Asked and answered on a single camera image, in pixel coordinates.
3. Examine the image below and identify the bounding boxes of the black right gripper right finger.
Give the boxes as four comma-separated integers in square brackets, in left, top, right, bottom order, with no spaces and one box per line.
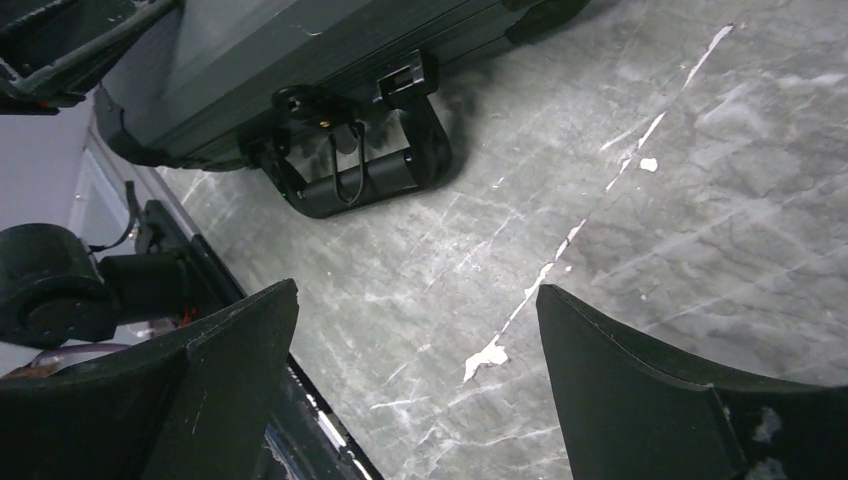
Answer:
[536,284,847,479]

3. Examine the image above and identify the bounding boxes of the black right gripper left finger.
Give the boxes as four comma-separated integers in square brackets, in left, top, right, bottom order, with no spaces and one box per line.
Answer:
[0,278,300,480]

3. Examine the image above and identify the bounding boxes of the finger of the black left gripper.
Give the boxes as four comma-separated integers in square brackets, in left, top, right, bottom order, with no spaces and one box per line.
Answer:
[1,0,181,116]

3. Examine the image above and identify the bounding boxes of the black poker set case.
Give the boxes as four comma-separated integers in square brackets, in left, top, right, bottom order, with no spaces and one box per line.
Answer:
[93,1,585,219]

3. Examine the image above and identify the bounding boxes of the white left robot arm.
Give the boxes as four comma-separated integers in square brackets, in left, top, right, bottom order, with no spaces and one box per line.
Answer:
[1,1,226,349]

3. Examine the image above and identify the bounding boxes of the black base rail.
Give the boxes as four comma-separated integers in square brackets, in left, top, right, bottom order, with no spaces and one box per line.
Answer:
[136,200,379,479]

